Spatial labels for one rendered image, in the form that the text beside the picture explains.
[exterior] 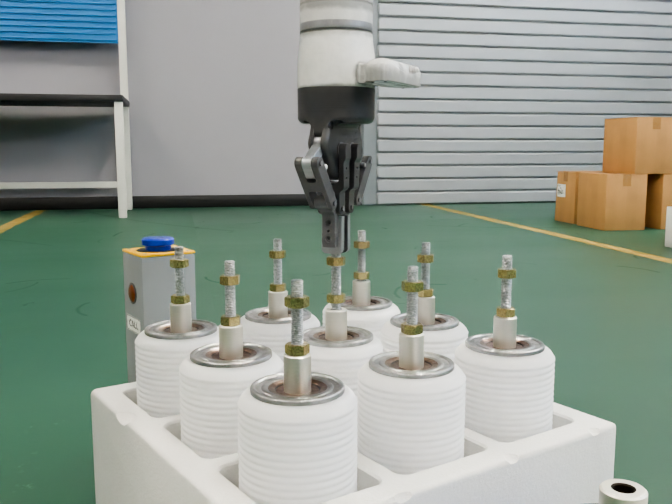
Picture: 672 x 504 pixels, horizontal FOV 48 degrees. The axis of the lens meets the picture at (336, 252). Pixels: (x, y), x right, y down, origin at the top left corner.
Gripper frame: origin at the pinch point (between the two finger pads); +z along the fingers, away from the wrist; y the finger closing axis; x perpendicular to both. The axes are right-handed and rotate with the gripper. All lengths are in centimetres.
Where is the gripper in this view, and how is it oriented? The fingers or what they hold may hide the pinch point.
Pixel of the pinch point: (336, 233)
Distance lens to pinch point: 74.4
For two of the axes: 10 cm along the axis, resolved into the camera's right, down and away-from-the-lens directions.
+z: 0.0, 9.9, 1.4
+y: -4.4, 1.2, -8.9
